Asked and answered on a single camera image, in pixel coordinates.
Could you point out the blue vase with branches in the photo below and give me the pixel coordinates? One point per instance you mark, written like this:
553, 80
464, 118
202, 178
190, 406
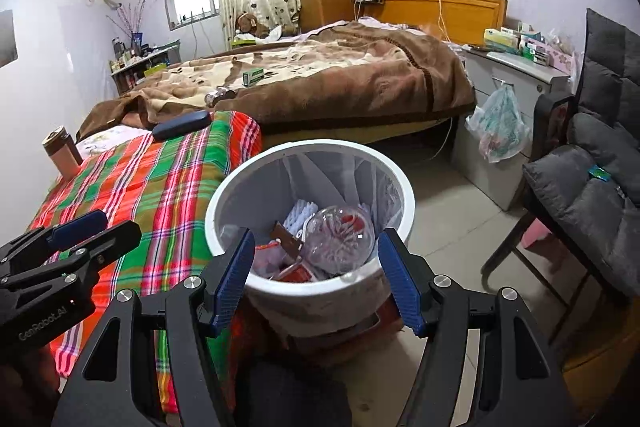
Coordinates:
136, 41

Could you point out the person's left forearm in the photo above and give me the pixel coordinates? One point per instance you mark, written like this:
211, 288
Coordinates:
25, 392

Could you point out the dark blue glasses case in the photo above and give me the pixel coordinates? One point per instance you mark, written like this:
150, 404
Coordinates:
180, 124

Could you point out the brown blanket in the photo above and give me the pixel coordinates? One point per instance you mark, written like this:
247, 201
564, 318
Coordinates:
350, 82

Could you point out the boxes on nightstand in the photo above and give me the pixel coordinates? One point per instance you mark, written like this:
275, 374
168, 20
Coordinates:
520, 42

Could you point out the brown thermos mug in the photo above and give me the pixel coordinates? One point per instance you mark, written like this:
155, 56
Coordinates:
62, 157

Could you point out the white trash bin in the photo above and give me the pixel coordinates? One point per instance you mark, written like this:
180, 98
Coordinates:
310, 302

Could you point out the white foam net tube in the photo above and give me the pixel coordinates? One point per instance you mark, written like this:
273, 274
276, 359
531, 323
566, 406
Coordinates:
300, 217

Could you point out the dark glass jar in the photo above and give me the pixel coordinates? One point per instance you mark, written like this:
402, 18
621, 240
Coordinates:
220, 97

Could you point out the small green packet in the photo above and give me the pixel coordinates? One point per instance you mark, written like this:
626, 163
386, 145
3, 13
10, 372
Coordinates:
600, 173

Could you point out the grey cushioned chair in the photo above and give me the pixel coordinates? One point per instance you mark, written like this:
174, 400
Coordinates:
545, 117

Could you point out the grey padded chair cushion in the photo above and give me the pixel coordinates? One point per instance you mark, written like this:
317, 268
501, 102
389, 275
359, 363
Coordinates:
600, 132

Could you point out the brown teddy bear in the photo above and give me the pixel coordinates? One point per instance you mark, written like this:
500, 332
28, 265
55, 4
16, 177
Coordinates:
247, 24

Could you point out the white floral bed sheet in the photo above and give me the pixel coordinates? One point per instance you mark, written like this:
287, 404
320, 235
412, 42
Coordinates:
110, 142

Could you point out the wooden headboard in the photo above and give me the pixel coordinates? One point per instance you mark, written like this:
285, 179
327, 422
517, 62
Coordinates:
470, 17

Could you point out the translucent plastic bag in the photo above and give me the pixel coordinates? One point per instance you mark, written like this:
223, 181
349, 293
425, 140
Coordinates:
497, 127

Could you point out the plaid tablecloth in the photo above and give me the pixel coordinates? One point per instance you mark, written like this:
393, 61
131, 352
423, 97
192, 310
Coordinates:
150, 187

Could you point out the cluttered shelf desk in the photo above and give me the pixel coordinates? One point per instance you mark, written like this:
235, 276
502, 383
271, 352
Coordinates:
150, 67

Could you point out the brown foil wrapper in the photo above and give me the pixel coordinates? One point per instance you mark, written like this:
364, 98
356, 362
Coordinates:
287, 239

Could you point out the silver wall panel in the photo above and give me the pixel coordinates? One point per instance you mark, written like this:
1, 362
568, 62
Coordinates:
7, 39

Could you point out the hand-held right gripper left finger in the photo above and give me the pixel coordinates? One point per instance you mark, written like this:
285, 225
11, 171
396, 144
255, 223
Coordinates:
232, 277

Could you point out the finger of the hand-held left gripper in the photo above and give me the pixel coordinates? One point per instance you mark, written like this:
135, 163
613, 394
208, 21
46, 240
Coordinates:
115, 239
80, 229

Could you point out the small green box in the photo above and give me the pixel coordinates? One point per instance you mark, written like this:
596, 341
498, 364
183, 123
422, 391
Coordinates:
253, 77

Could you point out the barred window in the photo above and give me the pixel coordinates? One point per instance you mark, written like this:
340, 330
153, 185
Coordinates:
192, 4

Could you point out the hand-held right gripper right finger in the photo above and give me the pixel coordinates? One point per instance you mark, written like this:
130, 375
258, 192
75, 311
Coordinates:
400, 282

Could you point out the red cap plastic bottle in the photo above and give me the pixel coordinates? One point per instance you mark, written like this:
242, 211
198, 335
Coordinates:
340, 242

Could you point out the grey nightstand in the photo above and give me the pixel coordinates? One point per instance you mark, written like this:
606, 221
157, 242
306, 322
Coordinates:
500, 77

